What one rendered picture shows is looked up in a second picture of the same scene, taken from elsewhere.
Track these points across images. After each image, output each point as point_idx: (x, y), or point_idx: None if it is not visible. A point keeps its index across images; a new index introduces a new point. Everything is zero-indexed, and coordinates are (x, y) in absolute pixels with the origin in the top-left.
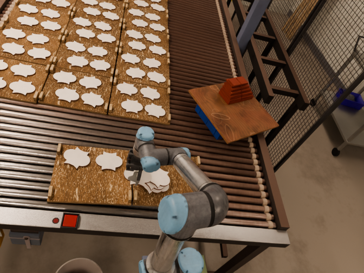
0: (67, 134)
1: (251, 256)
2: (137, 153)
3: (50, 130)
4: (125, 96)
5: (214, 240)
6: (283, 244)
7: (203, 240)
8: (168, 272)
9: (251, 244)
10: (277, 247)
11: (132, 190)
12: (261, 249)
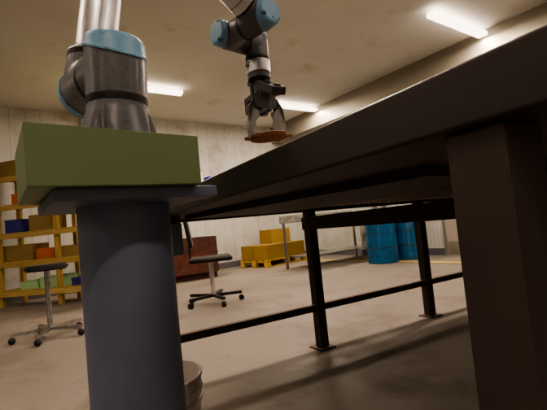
0: None
1: (496, 352)
2: (246, 67)
3: None
4: None
5: (274, 161)
6: (534, 40)
7: (260, 172)
8: (78, 42)
9: (370, 138)
10: (527, 104)
11: None
12: (492, 219)
